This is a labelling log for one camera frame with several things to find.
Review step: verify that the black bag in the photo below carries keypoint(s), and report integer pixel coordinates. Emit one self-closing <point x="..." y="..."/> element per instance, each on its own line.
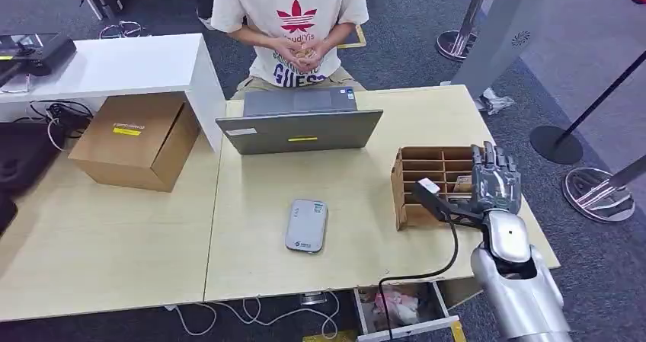
<point x="25" y="158"/>

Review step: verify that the flat grey device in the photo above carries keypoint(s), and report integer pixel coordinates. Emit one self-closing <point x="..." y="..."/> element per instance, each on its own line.
<point x="15" y="84"/>

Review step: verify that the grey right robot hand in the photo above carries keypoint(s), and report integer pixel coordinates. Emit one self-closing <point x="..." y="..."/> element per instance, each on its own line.
<point x="497" y="183"/>

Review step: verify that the person's left hand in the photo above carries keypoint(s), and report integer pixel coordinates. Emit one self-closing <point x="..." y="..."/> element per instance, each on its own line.
<point x="319" y="54"/>

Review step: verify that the grey upright panel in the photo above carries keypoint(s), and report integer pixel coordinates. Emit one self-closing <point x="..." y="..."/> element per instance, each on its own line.
<point x="504" y="27"/>

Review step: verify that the black camera bracket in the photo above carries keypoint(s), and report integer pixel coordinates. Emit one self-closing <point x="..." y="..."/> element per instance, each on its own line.
<point x="444" y="206"/>

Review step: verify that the brown cardboard box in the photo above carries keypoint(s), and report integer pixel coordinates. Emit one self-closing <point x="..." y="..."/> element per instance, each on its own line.
<point x="131" y="138"/>

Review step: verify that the grey card reader device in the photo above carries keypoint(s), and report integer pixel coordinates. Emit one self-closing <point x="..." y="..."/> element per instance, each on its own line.
<point x="306" y="226"/>

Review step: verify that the black stanchion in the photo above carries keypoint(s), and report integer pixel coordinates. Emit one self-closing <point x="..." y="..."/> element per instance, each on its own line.
<point x="555" y="145"/>

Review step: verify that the crumpled clear plastic bag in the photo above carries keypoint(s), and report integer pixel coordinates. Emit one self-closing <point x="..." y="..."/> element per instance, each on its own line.
<point x="493" y="101"/>

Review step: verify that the chrome stanchion with round base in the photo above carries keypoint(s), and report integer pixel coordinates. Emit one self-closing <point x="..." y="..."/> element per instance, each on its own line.
<point x="597" y="196"/>
<point x="456" y="44"/>

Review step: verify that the wooden card box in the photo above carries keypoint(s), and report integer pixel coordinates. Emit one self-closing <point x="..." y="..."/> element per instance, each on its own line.
<point x="419" y="213"/>

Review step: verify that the black desktop device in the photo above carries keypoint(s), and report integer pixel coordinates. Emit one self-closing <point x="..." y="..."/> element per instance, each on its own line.
<point x="48" y="52"/>

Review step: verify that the white desk riser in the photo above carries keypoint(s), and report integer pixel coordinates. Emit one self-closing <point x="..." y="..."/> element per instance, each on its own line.
<point x="126" y="62"/>

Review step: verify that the white open drawer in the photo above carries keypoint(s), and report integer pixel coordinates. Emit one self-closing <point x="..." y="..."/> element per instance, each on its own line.
<point x="361" y="312"/>

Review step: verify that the pink plastic bag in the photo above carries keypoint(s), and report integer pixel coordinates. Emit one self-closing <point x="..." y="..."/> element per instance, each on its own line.
<point x="398" y="307"/>

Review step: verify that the card stack in box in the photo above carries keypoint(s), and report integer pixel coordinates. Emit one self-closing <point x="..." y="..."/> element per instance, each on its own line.
<point x="462" y="184"/>

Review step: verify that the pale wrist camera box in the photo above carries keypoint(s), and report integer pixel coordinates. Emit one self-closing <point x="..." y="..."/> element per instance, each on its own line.
<point x="429" y="185"/>

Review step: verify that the person's right hand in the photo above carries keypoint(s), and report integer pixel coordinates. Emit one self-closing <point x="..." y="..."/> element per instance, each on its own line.
<point x="287" y="52"/>

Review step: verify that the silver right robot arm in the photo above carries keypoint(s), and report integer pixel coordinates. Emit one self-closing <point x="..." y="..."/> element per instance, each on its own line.
<point x="520" y="289"/>

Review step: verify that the grey laptop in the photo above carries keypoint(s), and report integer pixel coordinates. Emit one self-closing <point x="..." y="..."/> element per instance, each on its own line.
<point x="298" y="130"/>

